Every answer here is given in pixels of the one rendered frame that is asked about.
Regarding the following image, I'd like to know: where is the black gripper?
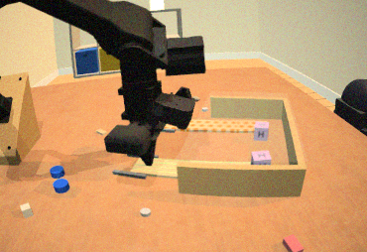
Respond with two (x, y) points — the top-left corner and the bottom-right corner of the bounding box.
(104, 77), (167, 166)

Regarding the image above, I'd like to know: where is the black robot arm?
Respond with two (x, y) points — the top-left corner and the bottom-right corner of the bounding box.
(0, 0), (206, 130)

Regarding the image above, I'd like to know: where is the orange flat strip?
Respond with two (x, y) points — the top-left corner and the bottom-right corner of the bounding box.
(165, 119), (195, 132)

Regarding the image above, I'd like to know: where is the pale yellow strip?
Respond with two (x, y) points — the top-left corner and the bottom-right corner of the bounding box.
(131, 158), (177, 179)

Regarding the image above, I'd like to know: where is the blue short cylinder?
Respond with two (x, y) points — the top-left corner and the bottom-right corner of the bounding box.
(53, 179), (70, 193)
(50, 165), (65, 179)

